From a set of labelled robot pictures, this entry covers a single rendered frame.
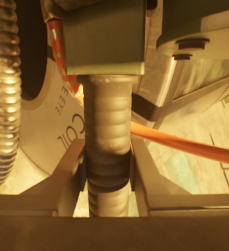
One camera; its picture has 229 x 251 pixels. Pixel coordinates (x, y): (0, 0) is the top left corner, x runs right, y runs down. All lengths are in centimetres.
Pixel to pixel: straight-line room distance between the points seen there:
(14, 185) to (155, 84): 121
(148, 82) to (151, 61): 3
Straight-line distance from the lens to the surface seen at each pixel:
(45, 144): 71
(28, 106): 74
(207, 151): 17
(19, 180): 138
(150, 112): 31
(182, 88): 39
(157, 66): 29
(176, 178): 252
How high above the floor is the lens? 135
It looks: 47 degrees down
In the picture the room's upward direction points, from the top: 69 degrees clockwise
